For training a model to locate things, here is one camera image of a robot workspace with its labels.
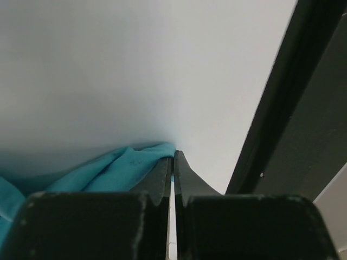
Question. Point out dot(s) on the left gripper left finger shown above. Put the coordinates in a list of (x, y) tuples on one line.
[(96, 225)]

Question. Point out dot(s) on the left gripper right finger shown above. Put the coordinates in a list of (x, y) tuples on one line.
[(215, 226)]

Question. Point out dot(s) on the light blue t shirt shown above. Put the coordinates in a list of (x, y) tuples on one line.
[(119, 170)]

